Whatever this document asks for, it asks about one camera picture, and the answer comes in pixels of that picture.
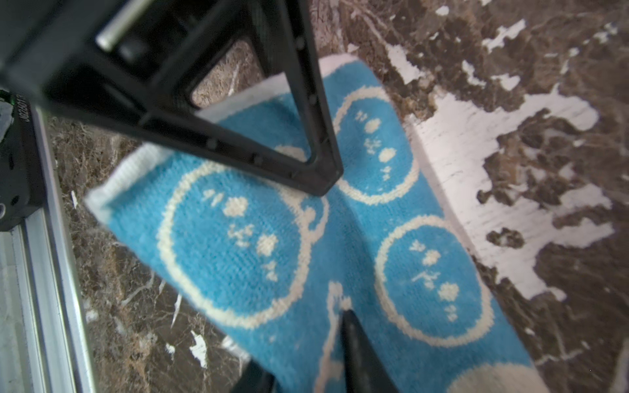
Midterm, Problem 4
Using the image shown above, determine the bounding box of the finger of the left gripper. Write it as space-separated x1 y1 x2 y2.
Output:
45 1 343 196

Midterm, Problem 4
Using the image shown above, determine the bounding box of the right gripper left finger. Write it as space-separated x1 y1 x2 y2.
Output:
230 360 276 393

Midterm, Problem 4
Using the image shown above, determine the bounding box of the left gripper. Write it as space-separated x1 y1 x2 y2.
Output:
1 1 153 103

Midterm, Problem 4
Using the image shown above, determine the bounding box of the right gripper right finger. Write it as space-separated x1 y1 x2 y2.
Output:
341 310 398 393

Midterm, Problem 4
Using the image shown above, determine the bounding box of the teal patterned towel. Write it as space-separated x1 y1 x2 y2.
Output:
86 54 546 392

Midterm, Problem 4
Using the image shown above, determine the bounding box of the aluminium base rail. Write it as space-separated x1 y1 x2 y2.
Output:
1 88 98 392

